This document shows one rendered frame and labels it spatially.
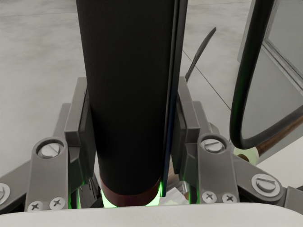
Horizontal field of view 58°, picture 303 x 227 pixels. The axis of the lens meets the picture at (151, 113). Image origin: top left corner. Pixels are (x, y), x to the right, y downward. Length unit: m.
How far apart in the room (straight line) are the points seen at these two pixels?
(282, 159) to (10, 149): 2.11
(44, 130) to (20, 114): 0.35
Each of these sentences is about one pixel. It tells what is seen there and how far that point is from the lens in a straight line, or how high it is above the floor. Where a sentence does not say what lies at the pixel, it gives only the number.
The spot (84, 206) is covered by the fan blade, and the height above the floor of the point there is 0.97.
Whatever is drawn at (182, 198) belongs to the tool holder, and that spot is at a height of 1.40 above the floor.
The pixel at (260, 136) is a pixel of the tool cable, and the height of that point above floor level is 1.41.
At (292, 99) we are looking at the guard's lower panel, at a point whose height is 0.90.
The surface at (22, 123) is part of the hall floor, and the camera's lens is 2.62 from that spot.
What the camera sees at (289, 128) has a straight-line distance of 0.34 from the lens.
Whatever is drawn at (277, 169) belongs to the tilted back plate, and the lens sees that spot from 0.59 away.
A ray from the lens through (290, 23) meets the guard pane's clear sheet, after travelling 1.44.
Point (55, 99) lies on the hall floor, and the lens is 2.82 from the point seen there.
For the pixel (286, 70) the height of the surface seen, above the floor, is 0.99.
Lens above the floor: 1.59
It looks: 39 degrees down
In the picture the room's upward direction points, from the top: 2 degrees clockwise
